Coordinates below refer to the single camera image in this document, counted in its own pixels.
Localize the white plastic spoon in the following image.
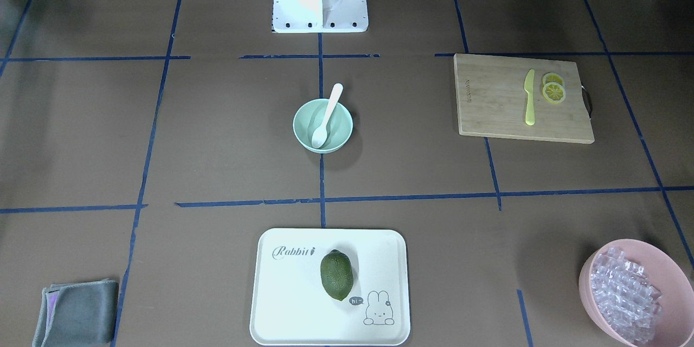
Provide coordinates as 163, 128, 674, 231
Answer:
311, 83, 344, 149

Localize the mint green bowl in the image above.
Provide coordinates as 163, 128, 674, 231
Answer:
292, 99, 354, 154

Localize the pink bowl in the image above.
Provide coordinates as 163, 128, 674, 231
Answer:
578, 239, 693, 346

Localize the green avocado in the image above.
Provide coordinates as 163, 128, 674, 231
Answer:
320, 249, 354, 301

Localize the bamboo cutting board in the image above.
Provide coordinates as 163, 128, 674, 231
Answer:
453, 53, 595, 144

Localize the cream rabbit tray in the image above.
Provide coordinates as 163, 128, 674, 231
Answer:
249, 228, 411, 346

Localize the yellow plastic knife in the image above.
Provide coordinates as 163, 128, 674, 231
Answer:
523, 69, 536, 126

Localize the upper lemon slice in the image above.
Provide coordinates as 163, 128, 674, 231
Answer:
541, 82, 566, 104

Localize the clear ice cubes pile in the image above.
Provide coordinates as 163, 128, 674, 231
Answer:
588, 247, 662, 345

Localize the grey folded cloth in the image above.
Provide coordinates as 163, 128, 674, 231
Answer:
32, 279, 119, 346

